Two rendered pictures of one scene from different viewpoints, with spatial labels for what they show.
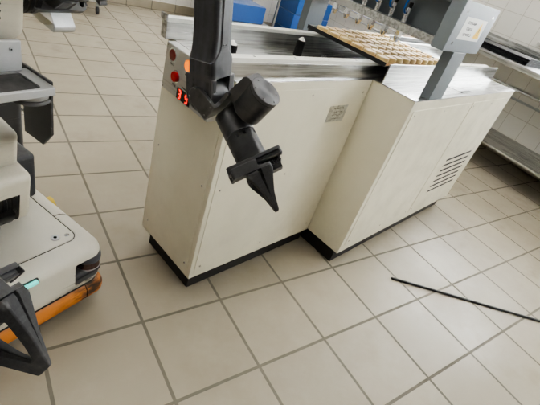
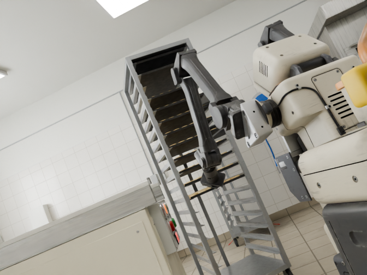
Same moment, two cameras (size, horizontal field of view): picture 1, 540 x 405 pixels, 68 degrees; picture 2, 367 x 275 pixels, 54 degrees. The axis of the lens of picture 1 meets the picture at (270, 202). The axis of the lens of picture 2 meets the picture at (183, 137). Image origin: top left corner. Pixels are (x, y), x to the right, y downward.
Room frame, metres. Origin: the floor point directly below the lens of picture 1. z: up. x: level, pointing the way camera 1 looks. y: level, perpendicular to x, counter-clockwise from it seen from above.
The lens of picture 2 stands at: (1.65, 1.30, 0.84)
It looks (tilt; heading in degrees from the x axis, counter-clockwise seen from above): 8 degrees up; 232
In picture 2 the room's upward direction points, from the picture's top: 23 degrees counter-clockwise
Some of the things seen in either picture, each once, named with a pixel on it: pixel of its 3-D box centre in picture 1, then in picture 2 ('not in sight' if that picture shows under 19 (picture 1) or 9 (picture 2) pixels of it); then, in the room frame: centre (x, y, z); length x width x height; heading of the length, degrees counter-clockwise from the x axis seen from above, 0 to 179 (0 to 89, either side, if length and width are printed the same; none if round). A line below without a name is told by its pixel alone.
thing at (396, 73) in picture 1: (452, 73); not in sight; (2.07, -0.62, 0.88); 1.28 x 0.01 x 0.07; 144
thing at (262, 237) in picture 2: not in sight; (254, 235); (-0.17, -0.76, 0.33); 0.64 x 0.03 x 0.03; 67
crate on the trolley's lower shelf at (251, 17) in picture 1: (238, 9); not in sight; (5.27, 1.17, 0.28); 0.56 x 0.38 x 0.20; 142
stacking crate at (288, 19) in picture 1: (300, 21); not in sight; (5.87, 0.43, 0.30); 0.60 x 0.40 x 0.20; 134
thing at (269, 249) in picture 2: not in sight; (259, 247); (-0.17, -0.76, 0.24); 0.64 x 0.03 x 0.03; 67
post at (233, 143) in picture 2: not in sight; (235, 147); (-0.08, -0.47, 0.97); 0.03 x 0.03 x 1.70; 67
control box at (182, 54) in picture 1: (190, 80); (165, 223); (1.10, 0.33, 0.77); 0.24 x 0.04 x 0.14; 54
